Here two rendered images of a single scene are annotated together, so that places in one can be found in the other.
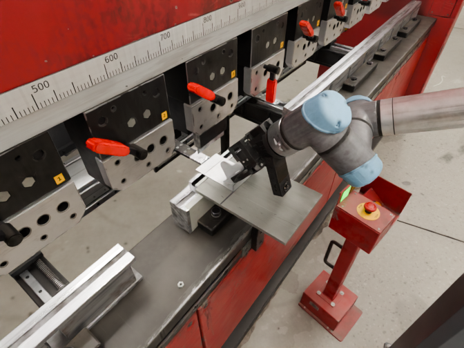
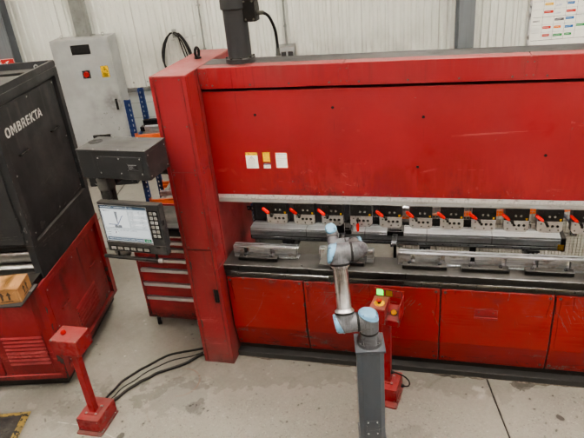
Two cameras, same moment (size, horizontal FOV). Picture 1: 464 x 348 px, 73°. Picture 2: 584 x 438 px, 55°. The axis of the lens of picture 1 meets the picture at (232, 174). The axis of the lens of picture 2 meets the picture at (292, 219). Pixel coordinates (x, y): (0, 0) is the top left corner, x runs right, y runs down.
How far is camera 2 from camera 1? 3.56 m
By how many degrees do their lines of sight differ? 57
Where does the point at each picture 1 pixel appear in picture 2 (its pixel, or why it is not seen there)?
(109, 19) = (301, 190)
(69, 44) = (294, 191)
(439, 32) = not seen: outside the picture
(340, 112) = (329, 228)
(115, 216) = not seen: hidden behind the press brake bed
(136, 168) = (301, 221)
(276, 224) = (324, 261)
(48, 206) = (281, 215)
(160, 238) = (313, 256)
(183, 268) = (307, 263)
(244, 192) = not seen: hidden behind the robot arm
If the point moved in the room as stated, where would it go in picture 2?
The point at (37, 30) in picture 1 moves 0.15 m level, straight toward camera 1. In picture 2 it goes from (289, 189) to (276, 196)
